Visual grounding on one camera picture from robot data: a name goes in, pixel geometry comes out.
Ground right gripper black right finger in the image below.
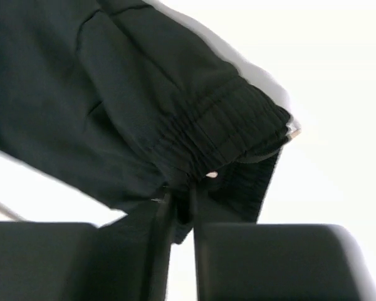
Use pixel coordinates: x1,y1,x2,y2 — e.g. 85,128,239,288
194,223,376,300

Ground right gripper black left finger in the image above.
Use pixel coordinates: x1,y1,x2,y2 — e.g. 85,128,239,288
0,219,172,301

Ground black shorts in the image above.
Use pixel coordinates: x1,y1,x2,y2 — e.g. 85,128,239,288
0,1,291,244

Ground aluminium table edge rail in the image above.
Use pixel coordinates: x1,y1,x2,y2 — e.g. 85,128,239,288
0,194,32,223

